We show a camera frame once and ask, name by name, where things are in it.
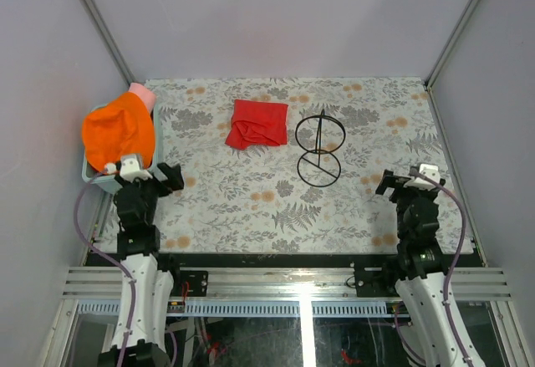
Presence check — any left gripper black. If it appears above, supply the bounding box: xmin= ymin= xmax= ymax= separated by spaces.
xmin=120 ymin=163 xmax=186 ymax=225

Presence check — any light green plastic bin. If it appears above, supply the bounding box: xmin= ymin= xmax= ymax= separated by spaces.
xmin=81 ymin=103 xmax=164 ymax=194

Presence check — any orange bucket hat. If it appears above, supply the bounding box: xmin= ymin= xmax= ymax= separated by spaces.
xmin=81 ymin=92 xmax=156 ymax=171

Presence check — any pink bucket hat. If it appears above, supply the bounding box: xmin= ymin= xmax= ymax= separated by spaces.
xmin=129 ymin=83 xmax=156 ymax=113

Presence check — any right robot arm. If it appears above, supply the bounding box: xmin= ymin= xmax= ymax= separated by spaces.
xmin=375 ymin=164 xmax=485 ymax=366

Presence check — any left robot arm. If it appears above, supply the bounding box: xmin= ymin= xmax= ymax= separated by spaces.
xmin=97 ymin=162 xmax=184 ymax=366

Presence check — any floral table mat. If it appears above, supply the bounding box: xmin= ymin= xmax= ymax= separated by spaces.
xmin=99 ymin=76 xmax=476 ymax=255

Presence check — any red folded cloth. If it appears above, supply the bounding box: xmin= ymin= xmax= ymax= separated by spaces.
xmin=225 ymin=99 xmax=288 ymax=150

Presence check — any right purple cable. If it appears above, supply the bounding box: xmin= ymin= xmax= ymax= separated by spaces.
xmin=411 ymin=168 xmax=476 ymax=364

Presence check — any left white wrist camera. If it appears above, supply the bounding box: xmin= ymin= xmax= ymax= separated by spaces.
xmin=104 ymin=154 xmax=152 ymax=182

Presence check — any black wire hat stand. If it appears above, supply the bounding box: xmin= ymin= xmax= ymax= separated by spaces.
xmin=294 ymin=109 xmax=347 ymax=188

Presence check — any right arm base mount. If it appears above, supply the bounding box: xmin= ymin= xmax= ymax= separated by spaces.
xmin=344 ymin=257 xmax=399 ymax=298

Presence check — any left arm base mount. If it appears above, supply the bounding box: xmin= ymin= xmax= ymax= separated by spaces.
xmin=171 ymin=269 xmax=209 ymax=298

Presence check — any aluminium rail frame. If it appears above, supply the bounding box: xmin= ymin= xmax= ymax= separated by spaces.
xmin=41 ymin=255 xmax=534 ymax=366

